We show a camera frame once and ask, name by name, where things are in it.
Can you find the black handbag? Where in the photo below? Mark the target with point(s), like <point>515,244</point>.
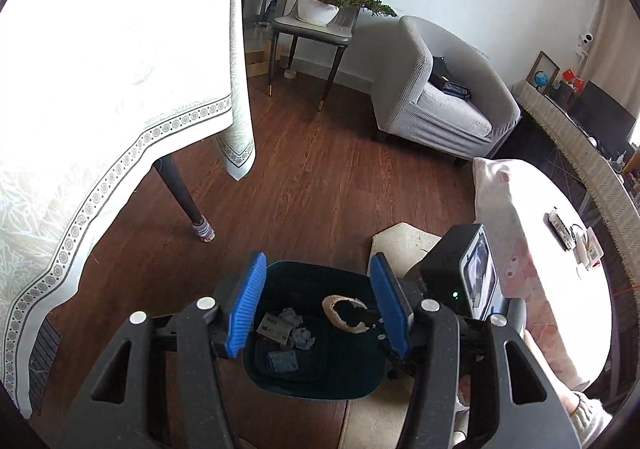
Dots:
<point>443,80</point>

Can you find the potted bonsai white pot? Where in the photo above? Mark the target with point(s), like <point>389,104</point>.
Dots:
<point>340,4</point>

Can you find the cream sweater forearm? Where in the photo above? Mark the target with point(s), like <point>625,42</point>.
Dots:
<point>588,416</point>

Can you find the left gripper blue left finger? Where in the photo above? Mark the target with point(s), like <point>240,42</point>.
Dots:
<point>213,327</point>

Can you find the cardboard box on floor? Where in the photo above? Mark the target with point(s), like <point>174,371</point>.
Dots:
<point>257,61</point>

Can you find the black monitor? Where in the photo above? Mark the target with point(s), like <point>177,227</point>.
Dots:
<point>601,117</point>

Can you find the black trash bin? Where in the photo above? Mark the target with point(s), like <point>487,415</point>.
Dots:
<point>340,365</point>

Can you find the brown packing tape roll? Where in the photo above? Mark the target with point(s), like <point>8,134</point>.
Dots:
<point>345,313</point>

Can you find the black table leg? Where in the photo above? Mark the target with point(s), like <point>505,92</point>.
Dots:
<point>167,168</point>

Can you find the pink cartoon tablecloth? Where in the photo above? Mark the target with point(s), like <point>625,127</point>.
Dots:
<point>568,306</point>

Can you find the grey armchair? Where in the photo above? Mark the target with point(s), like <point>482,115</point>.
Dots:
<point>408,104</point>

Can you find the grey dining chair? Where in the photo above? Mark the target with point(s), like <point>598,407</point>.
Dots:
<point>338,33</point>

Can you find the beige curtain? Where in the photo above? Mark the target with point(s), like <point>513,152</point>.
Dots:
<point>613,58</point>

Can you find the torn white card packaging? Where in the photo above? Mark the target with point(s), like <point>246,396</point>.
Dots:
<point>587,246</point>

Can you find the white security camera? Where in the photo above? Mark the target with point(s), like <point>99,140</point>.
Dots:
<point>583,46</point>

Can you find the framed picture with globe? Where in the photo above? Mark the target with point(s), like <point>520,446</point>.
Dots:
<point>543,73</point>

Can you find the white cardboard box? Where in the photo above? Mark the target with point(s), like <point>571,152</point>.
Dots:
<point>275,328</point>

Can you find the black tracking camera box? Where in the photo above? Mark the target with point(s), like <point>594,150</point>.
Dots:
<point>459,271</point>

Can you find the paper ball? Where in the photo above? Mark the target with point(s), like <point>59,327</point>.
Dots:
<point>302,339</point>
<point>291,318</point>

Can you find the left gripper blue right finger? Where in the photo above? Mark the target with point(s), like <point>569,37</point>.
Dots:
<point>430,333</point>

